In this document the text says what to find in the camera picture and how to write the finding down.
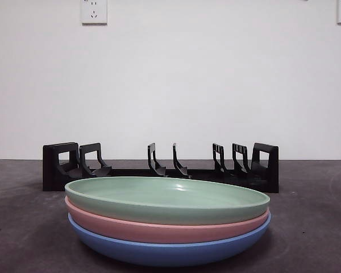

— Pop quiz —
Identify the green plate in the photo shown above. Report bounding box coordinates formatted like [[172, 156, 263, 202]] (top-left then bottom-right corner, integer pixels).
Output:
[[64, 176, 271, 226]]

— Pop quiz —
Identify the pink plate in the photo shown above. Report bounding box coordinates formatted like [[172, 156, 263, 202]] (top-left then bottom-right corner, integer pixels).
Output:
[[64, 197, 271, 244]]

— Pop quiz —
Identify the blue plate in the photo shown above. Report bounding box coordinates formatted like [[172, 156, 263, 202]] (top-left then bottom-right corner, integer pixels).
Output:
[[68, 213, 272, 267]]

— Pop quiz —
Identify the black plate rack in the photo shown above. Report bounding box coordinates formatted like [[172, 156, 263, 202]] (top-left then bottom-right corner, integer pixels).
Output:
[[42, 142, 280, 194]]

